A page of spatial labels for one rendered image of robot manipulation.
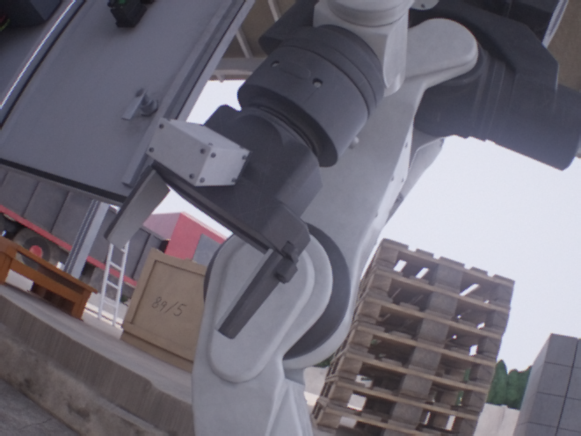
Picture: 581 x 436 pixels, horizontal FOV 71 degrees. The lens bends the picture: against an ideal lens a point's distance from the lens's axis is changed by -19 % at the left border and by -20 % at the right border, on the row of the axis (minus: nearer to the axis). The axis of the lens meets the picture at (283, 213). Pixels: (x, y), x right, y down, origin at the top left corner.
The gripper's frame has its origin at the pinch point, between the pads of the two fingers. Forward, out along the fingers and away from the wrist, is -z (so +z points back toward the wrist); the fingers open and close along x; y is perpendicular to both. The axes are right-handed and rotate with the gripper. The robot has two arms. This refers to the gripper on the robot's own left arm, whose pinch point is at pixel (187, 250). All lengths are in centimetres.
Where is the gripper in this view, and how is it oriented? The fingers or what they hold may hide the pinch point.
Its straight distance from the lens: 33.0
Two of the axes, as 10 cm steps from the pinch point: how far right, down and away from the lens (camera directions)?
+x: -8.0, -5.0, 3.4
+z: 5.8, -7.8, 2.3
